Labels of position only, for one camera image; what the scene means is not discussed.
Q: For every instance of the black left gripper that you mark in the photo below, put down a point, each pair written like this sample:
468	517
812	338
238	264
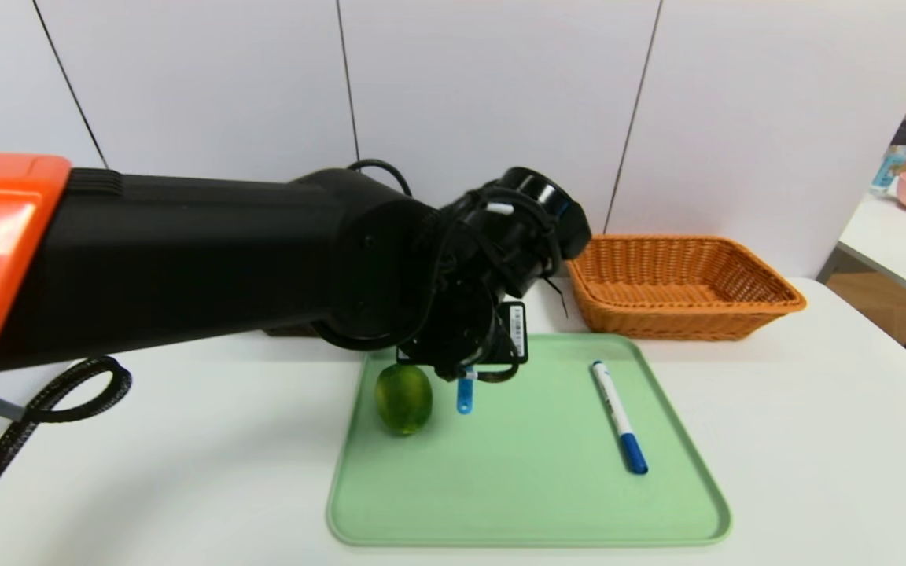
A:
514	334

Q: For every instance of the green lime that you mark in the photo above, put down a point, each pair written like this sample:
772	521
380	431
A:
403	401

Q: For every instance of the white marker with blue cap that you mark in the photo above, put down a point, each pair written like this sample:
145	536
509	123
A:
618	417

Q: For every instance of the orange and black left arm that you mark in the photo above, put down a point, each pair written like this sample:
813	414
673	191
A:
225	259

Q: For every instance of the dark brown wicker basket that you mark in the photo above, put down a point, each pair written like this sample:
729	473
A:
288	331

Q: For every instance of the orange wicker basket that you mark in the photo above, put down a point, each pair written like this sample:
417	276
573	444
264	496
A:
673	322

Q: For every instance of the light green plastic tray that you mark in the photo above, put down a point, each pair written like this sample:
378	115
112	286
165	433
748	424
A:
547	487

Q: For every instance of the light blue bottle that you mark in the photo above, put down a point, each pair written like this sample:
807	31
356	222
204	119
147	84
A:
888	169

